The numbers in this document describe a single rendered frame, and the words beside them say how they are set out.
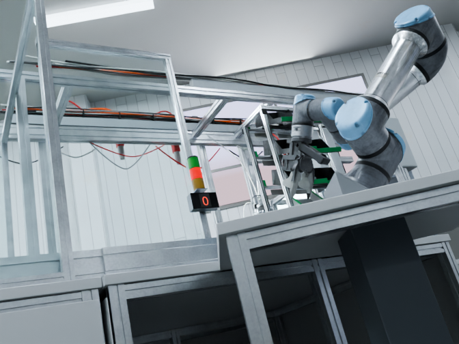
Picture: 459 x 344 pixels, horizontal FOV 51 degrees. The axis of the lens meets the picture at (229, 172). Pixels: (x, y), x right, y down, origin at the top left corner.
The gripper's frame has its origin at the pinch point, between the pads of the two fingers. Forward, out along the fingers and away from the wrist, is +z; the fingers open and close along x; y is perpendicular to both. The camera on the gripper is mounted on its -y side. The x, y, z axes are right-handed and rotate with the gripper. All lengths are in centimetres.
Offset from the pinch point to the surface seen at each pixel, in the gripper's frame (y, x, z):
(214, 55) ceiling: 362, -266, -175
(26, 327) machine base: 16, 84, 39
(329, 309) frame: -10.3, -6.5, 37.3
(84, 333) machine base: 12, 71, 41
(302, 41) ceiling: 295, -360, -208
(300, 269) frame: -1.8, 0.2, 25.0
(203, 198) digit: 48.4, 2.6, 4.4
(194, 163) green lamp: 56, 3, -10
